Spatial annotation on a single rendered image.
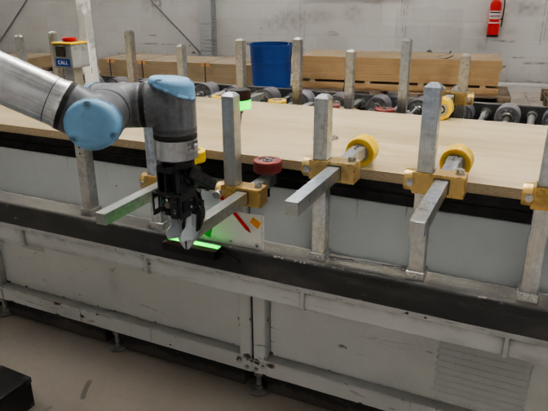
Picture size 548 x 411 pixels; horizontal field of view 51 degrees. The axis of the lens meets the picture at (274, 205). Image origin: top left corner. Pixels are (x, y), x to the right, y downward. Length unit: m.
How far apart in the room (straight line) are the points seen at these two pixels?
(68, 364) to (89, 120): 1.53
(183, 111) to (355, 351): 1.06
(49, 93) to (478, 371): 1.37
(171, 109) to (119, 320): 1.32
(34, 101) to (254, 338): 1.21
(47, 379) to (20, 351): 0.24
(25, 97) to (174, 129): 0.28
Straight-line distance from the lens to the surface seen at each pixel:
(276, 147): 1.76
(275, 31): 8.91
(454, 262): 1.63
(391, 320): 1.53
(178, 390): 2.20
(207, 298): 2.06
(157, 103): 1.15
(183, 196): 1.19
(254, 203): 1.49
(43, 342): 2.60
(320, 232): 1.45
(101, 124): 1.02
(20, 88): 1.06
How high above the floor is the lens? 1.36
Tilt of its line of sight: 21 degrees down
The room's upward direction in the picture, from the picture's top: straight up
